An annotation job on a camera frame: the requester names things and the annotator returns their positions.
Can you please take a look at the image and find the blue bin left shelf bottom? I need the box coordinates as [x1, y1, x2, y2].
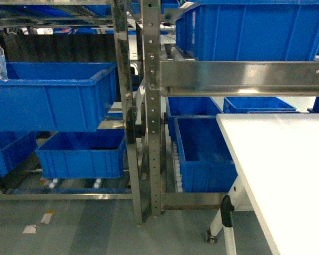
[36, 129, 126, 179]

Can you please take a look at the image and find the blue bin shelf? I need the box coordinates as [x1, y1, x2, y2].
[36, 129, 126, 179]
[0, 62, 116, 132]

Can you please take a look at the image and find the blue bin left shelf middle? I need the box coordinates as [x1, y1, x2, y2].
[0, 62, 116, 132]

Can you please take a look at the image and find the blue bin lower left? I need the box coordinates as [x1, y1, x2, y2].
[165, 97, 223, 141]

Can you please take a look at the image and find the blue bin under table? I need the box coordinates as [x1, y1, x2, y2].
[174, 116, 237, 193]

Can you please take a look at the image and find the blue bin lower centre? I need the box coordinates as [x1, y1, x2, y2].
[223, 97, 296, 114]

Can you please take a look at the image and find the white table leg with caster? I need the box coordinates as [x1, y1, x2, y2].
[206, 176, 253, 254]

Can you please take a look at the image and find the large blue bin upper right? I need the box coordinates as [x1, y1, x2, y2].
[175, 1, 319, 61]

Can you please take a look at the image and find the blue bin far left bottom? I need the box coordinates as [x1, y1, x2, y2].
[0, 132, 37, 177]

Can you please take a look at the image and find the stainless steel shelf rail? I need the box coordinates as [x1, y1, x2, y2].
[159, 61, 319, 97]

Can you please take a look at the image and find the steel shelf upright post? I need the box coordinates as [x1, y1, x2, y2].
[141, 0, 161, 217]

